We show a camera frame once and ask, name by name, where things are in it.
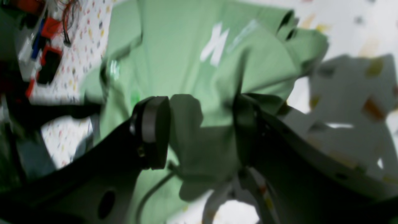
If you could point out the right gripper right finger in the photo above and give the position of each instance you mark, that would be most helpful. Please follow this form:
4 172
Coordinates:
308 186

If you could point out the light green T-shirt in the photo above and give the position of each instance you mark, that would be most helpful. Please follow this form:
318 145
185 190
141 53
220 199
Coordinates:
201 54

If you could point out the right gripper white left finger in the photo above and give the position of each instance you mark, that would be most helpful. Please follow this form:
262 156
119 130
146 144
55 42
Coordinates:
97 187

